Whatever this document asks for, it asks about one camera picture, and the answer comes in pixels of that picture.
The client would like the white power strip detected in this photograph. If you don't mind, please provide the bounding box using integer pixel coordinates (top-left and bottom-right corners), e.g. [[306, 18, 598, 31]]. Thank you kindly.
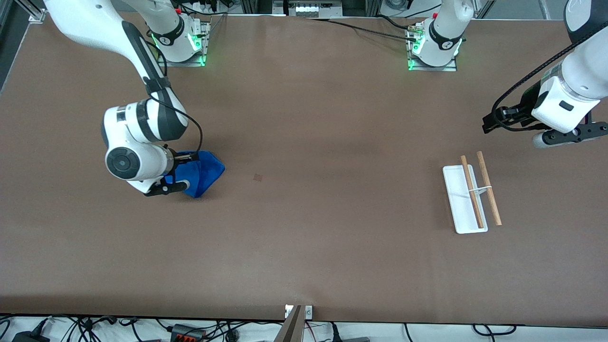
[[273, 0, 343, 19]]

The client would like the wooden rack rod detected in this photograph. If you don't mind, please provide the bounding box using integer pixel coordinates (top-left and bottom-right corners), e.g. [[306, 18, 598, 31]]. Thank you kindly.
[[460, 155, 484, 229], [476, 151, 502, 226]]

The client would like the black orange power strip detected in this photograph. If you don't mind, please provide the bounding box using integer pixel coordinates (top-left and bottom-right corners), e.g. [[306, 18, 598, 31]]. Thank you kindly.
[[170, 324, 206, 342]]

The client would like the white towel rack base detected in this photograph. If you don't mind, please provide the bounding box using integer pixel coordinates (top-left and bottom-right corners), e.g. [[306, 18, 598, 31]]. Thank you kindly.
[[443, 164, 493, 234]]

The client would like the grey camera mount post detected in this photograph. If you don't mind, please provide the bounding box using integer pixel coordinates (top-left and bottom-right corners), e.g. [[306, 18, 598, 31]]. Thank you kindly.
[[275, 305, 304, 342]]

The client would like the black looped floor cable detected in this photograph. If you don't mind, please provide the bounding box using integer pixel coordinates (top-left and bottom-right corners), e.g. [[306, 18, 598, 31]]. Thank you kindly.
[[473, 324, 517, 337]]

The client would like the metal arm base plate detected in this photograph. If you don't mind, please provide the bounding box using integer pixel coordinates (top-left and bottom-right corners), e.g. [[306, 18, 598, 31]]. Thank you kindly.
[[407, 28, 458, 72], [157, 19, 210, 67]]

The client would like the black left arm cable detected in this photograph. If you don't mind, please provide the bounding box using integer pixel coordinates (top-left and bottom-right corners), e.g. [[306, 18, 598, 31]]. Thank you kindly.
[[492, 33, 608, 132]]

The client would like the blue microfibre towel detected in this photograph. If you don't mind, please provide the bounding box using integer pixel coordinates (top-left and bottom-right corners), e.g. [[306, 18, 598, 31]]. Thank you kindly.
[[164, 151, 226, 199]]

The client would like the small metal bracket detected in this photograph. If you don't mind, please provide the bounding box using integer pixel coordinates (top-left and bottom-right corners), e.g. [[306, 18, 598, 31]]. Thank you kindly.
[[285, 305, 313, 320]]

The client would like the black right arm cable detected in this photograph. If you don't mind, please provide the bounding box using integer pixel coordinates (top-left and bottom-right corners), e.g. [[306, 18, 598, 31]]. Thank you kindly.
[[147, 28, 204, 160]]

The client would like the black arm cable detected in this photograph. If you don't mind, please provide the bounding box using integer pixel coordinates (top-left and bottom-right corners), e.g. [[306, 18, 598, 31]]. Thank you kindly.
[[147, 28, 204, 160], [492, 33, 608, 132]]

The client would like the aluminium frame corner profile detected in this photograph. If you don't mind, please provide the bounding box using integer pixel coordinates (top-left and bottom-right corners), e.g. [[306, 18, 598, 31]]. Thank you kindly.
[[14, 0, 47, 23]]

